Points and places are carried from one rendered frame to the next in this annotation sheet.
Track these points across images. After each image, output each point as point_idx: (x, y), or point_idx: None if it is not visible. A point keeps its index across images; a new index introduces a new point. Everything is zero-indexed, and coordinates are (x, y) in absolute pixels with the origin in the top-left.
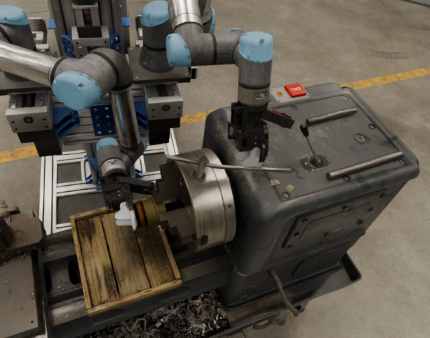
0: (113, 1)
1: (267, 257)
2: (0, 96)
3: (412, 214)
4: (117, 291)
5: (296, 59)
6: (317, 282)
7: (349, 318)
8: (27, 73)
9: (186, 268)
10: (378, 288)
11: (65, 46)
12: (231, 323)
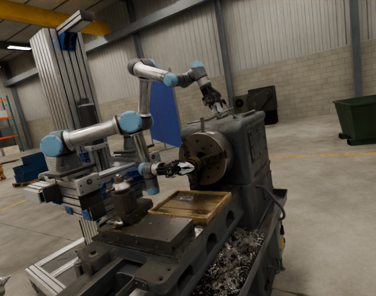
0: None
1: (251, 164)
2: None
3: None
4: (207, 211)
5: (165, 191)
6: (275, 204)
7: (304, 244)
8: (98, 130)
9: None
10: (298, 226)
11: (82, 159)
12: (265, 235)
